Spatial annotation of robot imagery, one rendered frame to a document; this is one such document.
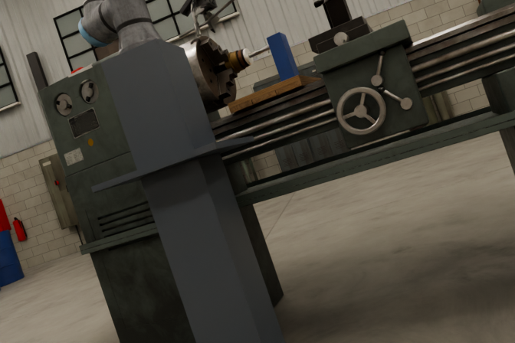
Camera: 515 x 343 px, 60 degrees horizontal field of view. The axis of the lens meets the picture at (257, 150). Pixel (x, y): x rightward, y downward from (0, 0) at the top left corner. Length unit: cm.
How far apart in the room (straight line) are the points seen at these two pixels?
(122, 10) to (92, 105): 60
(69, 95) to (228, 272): 109
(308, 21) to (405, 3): 174
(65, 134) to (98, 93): 25
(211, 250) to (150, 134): 39
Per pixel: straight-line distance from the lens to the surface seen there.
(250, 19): 892
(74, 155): 207
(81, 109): 202
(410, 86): 149
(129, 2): 150
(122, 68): 142
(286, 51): 180
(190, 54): 185
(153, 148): 137
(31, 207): 1069
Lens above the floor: 68
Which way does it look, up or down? 1 degrees up
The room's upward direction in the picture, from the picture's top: 19 degrees counter-clockwise
